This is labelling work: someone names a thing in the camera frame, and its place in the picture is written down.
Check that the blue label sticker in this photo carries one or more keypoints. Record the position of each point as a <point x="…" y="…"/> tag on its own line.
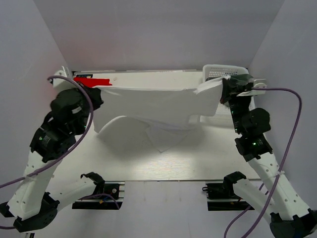
<point x="84" y="75"/>

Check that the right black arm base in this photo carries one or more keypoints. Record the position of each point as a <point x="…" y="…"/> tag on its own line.
<point x="219" y="198"/>

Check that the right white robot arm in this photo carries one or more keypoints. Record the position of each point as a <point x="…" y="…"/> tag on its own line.
<point x="286" y="213"/>

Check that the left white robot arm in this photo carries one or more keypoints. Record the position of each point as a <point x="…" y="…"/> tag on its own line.
<point x="32" y="206"/>

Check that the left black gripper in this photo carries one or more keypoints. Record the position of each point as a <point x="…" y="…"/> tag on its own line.
<point x="95" y="94"/>

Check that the white plastic basket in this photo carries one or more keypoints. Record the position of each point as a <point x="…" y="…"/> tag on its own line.
<point x="222" y="116"/>

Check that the folded red t shirt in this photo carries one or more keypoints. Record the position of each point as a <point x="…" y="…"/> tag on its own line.
<point x="92" y="82"/>

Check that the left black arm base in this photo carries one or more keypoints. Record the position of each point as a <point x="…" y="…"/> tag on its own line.
<point x="109" y="197"/>

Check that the grey t shirt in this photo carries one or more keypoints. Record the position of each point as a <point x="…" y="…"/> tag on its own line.
<point x="241" y="79"/>

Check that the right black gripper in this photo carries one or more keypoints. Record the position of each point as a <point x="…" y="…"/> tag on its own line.
<point x="230" y="92"/>

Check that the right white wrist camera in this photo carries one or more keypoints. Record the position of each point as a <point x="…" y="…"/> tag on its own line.
<point x="254" y="87"/>

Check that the white t shirt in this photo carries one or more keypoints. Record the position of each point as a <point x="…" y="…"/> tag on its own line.
<point x="170" y="114"/>

